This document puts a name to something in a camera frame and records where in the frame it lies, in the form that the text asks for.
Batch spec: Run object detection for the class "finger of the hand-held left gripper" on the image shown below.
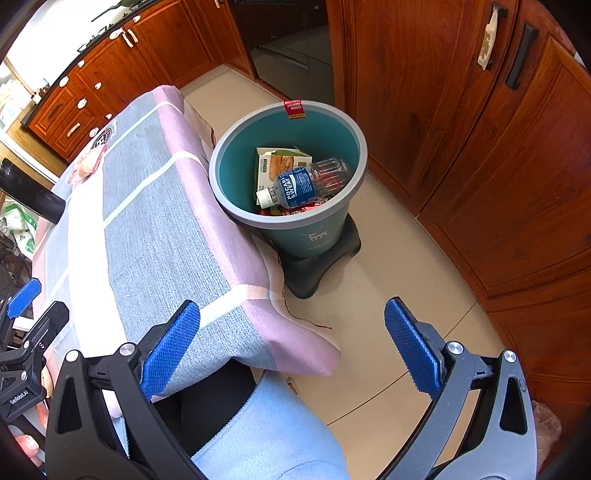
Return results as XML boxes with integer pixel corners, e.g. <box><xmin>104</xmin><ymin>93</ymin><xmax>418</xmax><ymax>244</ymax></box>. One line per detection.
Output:
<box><xmin>7</xmin><ymin>278</ymin><xmax>42</xmax><ymax>319</ymax></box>
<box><xmin>23</xmin><ymin>301</ymin><xmax>70</xmax><ymax>354</ymax></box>

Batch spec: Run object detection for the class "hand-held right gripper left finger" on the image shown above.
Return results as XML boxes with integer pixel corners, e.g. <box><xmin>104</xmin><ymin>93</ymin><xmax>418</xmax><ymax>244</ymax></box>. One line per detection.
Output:
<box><xmin>45</xmin><ymin>300</ymin><xmax>208</xmax><ymax>480</ymax></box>

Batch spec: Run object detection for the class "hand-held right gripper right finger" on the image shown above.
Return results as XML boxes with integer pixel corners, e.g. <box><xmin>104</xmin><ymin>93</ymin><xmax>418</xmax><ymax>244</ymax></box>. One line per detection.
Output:
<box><xmin>376</xmin><ymin>298</ymin><xmax>539</xmax><ymax>480</ymax></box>

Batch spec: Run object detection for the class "clear bottle with blue label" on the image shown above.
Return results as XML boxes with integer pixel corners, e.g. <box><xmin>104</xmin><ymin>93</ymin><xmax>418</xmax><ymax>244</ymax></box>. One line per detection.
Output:
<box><xmin>256</xmin><ymin>158</ymin><xmax>349</xmax><ymax>208</ymax></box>

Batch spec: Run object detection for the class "teal plastic trash bin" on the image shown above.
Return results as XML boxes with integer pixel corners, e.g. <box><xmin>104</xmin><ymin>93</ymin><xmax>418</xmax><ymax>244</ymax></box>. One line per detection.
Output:
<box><xmin>209</xmin><ymin>99</ymin><xmax>368</xmax><ymax>258</ymax></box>

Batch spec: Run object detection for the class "green cardboard box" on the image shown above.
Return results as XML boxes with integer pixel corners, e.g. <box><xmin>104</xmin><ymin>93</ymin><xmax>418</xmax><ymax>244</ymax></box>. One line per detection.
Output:
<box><xmin>255</xmin><ymin>145</ymin><xmax>312</xmax><ymax>204</ymax></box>

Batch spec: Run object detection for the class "person's left hand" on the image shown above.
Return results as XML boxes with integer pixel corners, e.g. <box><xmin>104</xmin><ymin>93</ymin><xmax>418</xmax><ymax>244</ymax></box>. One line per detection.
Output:
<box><xmin>11</xmin><ymin>422</ymin><xmax>47</xmax><ymax>467</ymax></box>

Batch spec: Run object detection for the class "green white plastic bag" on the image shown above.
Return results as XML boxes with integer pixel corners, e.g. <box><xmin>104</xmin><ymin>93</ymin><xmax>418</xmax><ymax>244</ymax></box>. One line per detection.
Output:
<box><xmin>0</xmin><ymin>203</ymin><xmax>38</xmax><ymax>259</ymax></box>

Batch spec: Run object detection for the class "black glossy chair back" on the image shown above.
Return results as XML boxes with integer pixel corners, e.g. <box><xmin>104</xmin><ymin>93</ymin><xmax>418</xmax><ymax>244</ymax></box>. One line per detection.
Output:
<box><xmin>0</xmin><ymin>158</ymin><xmax>66</xmax><ymax>225</ymax></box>

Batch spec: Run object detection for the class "black plastic stool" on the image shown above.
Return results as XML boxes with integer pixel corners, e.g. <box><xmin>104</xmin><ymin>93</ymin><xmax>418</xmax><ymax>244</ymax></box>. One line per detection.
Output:
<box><xmin>277</xmin><ymin>215</ymin><xmax>363</xmax><ymax>301</ymax></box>

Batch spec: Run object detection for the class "light blue garment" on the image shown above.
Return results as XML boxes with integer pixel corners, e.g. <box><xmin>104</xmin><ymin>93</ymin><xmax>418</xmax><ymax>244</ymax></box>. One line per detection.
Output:
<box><xmin>189</xmin><ymin>371</ymin><xmax>352</xmax><ymax>480</ymax></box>

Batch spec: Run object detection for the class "plaid pink grey tablecloth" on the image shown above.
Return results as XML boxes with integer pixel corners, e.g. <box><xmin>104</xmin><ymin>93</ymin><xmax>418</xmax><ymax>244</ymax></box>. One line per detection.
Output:
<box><xmin>30</xmin><ymin>85</ymin><xmax>342</xmax><ymax>416</ymax></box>

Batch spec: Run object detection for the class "packaged bread bun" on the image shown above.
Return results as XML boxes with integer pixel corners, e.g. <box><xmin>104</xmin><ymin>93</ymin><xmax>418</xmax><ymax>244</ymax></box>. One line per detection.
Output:
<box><xmin>69</xmin><ymin>150</ymin><xmax>109</xmax><ymax>178</ymax></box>

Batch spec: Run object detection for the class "clear plastic bag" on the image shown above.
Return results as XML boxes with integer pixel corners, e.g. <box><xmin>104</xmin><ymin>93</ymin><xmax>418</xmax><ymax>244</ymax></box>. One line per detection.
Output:
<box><xmin>531</xmin><ymin>399</ymin><xmax>561</xmax><ymax>457</ymax></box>

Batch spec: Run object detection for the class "wooden door cabinet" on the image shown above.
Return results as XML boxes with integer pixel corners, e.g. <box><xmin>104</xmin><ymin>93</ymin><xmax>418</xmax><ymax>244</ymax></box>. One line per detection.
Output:
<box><xmin>325</xmin><ymin>0</ymin><xmax>591</xmax><ymax>444</ymax></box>

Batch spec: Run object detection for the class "wooden drawer cabinet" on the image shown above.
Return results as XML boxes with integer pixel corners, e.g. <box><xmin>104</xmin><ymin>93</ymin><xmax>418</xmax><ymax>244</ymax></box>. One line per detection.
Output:
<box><xmin>21</xmin><ymin>0</ymin><xmax>254</xmax><ymax>162</ymax></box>

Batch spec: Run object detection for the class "black built-in oven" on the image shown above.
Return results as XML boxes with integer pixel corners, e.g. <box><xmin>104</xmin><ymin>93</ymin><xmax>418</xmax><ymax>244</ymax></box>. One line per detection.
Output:
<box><xmin>231</xmin><ymin>0</ymin><xmax>335</xmax><ymax>109</ymax></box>

